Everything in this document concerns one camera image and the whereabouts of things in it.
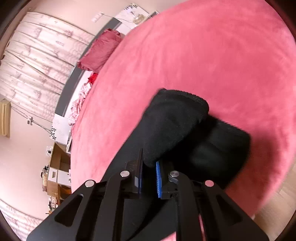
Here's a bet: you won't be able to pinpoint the pink bed blanket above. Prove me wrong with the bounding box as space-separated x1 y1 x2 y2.
71 1 295 215

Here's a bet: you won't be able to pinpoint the glass jar on nightstand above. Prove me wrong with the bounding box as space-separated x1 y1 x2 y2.
133 14 146 25

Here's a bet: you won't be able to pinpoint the dark red ruffled pillow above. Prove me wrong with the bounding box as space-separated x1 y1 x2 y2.
77 29 122 73

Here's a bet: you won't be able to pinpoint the white drawer cabinet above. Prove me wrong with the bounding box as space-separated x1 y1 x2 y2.
48 167 71 187

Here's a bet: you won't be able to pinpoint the red small cloth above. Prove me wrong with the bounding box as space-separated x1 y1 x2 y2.
88 72 98 85

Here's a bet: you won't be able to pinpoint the pink patterned window curtain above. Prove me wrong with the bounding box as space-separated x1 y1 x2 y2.
1 11 94 121

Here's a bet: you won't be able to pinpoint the white wall socket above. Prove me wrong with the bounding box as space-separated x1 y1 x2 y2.
91 12 104 23

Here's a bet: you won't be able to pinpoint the wooden desk with shelves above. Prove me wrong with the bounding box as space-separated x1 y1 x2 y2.
41 143 72 215

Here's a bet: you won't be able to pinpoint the white floral nightstand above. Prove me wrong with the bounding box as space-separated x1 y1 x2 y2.
114 3 159 35
50 114 72 154

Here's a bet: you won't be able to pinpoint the white floral right nightstand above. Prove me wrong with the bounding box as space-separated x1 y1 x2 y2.
114 3 159 35

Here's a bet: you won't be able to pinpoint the black pants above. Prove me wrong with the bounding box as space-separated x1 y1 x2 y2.
99 87 251 241

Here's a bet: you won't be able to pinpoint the pink floral crumpled cloth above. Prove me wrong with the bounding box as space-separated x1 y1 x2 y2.
68 82 92 126

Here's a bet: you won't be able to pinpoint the grey bed headboard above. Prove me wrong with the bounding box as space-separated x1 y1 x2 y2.
54 10 160 117

